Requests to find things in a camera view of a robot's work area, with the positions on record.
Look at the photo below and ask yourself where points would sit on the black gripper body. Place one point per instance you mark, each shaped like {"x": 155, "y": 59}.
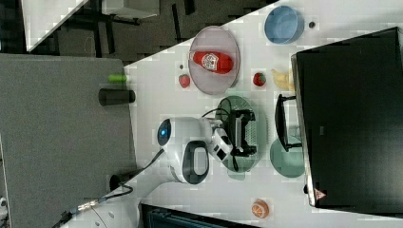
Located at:
{"x": 237, "y": 122}

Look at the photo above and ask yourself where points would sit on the green plastic strainer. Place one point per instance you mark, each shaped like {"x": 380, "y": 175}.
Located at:
{"x": 256, "y": 134}

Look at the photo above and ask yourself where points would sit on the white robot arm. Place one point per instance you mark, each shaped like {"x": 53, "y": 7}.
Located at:
{"x": 186, "y": 144}

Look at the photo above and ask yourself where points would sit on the small toy strawberry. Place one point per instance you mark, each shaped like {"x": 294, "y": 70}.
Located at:
{"x": 259, "y": 79}

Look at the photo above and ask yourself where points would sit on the toy banana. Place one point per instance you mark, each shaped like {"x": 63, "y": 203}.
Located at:
{"x": 282, "y": 80}

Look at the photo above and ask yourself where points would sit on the red ketchup bottle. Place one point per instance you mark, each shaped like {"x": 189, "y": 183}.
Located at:
{"x": 213, "y": 61}

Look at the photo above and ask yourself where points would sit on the grey round plate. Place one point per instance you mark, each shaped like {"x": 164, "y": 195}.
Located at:
{"x": 214, "y": 39}

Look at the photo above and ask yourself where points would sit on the large toy strawberry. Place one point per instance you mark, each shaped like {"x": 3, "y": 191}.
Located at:
{"x": 184, "y": 81}

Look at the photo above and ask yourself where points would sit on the green plastic cup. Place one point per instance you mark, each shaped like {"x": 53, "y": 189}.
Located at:
{"x": 289, "y": 163}

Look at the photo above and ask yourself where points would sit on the toy orange half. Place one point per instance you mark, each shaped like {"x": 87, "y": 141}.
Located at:
{"x": 260, "y": 209}

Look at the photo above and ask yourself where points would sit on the blue bowl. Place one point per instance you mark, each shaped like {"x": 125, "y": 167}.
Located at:
{"x": 283, "y": 25}

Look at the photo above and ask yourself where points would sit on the toaster oven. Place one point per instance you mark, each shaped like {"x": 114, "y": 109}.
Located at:
{"x": 350, "y": 114}

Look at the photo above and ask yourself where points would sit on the green cylinder object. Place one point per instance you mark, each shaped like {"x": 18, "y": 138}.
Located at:
{"x": 117, "y": 78}

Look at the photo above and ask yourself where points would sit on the black cylinder on divider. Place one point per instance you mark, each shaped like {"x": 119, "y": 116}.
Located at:
{"x": 108, "y": 96}

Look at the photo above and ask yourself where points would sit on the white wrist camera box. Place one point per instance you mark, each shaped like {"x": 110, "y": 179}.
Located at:
{"x": 220, "y": 147}

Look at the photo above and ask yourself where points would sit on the blue metal frame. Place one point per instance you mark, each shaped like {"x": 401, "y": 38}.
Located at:
{"x": 158, "y": 217}

